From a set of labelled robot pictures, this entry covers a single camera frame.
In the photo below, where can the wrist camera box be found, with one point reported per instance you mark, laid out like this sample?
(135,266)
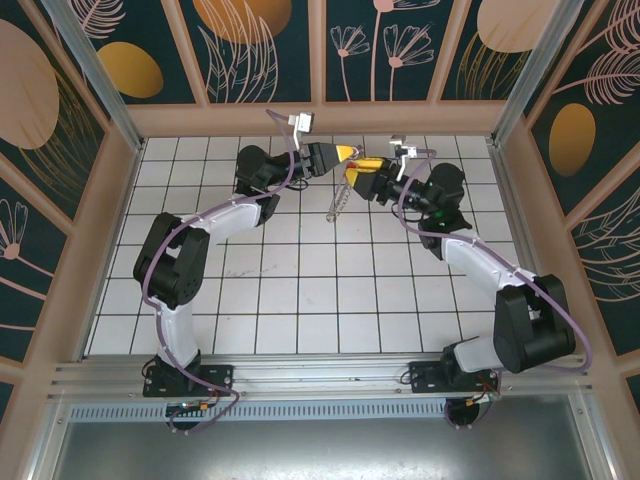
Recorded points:
(305,123)
(398,145)

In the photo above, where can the aluminium frame post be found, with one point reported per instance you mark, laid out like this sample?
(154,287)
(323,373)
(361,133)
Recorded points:
(531,75)
(97,75)

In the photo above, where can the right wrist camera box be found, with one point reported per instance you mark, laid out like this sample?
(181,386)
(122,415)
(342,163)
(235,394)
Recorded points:
(398,145)

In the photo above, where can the aluminium mounting rail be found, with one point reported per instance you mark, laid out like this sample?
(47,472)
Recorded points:
(320,372)

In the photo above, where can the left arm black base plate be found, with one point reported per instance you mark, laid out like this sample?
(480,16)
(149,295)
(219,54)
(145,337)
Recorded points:
(220,375)

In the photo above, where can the aluminium side rail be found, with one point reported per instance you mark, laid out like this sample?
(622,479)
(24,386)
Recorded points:
(507,190)

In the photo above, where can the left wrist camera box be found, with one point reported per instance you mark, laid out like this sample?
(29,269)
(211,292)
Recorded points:
(305,123)

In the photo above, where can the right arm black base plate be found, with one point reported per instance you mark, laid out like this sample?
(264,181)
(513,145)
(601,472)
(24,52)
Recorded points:
(425,377)

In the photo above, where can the grey metal sheet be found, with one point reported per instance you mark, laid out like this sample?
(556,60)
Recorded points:
(320,450)

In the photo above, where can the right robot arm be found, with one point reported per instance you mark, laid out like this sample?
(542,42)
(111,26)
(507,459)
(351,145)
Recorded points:
(530,325)

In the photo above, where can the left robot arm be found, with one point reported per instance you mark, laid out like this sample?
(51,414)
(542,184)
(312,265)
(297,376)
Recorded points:
(175,265)

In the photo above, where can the small silver key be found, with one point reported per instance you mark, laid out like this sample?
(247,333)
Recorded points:
(358,149)

